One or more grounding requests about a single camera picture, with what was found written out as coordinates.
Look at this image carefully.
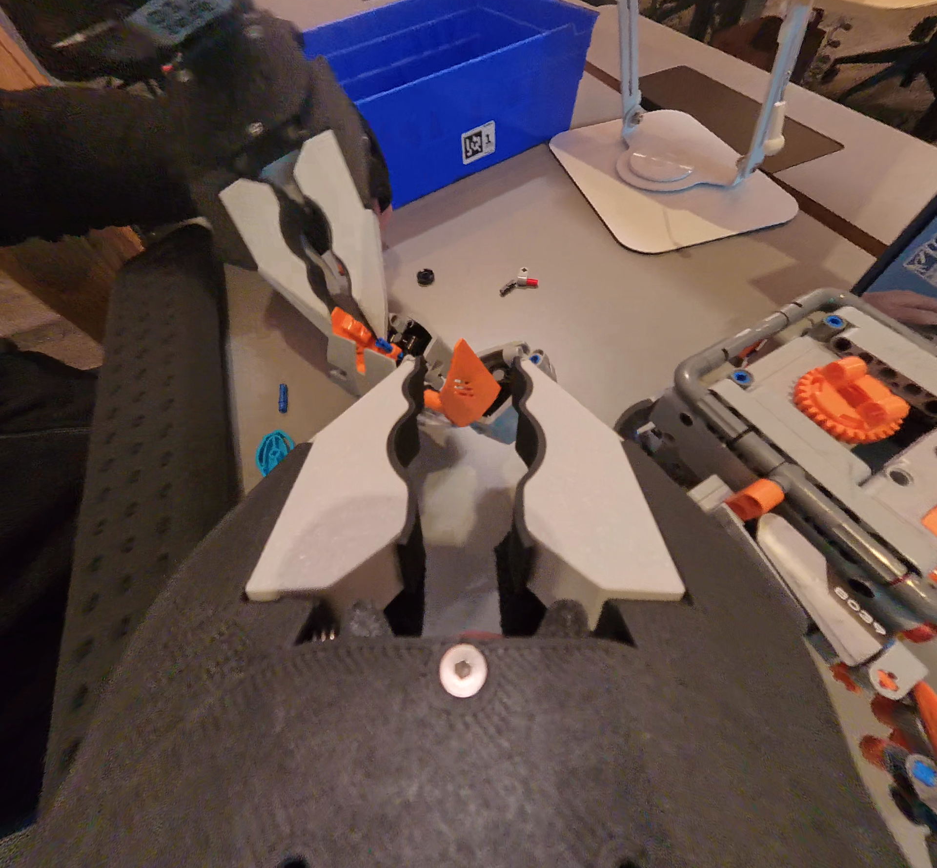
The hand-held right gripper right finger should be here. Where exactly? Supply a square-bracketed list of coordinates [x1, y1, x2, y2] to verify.
[511, 357, 687, 629]

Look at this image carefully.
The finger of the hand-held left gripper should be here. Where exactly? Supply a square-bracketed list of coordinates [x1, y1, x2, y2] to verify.
[291, 130, 390, 345]
[218, 178, 360, 343]

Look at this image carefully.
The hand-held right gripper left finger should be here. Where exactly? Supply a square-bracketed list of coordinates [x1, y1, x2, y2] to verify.
[245, 359, 427, 626]

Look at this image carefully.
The grey orange twin-motor toy assembly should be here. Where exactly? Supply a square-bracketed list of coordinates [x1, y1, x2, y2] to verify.
[326, 311, 559, 446]

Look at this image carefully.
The person's left forearm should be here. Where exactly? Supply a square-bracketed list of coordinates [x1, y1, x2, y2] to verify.
[0, 86, 200, 248]

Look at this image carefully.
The light blue brick separator tool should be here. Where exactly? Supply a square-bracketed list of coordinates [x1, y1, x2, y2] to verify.
[254, 429, 298, 478]

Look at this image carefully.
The blue plastic bin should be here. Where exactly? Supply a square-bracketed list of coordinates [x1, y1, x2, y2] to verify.
[301, 0, 600, 212]

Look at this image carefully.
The large grey orange toy vehicle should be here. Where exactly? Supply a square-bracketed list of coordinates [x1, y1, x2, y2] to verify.
[615, 287, 937, 841]

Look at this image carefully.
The white desk lamp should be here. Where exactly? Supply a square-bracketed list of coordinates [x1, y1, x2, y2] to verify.
[548, 0, 887, 255]

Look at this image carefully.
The large dark brown desk mat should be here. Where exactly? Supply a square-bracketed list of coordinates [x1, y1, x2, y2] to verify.
[639, 64, 845, 178]

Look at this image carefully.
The blue toy kit box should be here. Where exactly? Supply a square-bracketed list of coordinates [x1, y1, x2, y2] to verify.
[851, 212, 937, 345]

